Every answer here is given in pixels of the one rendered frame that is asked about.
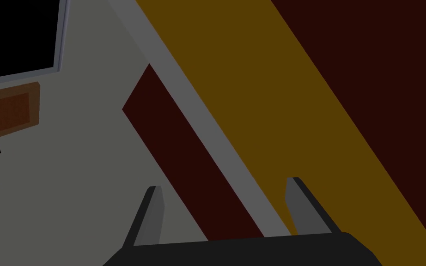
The grey framed dark window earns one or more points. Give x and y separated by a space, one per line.
22 35

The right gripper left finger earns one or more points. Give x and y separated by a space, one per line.
150 218

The brown wooden cabinet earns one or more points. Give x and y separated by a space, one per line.
8 111

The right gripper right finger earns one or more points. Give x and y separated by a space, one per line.
307 212

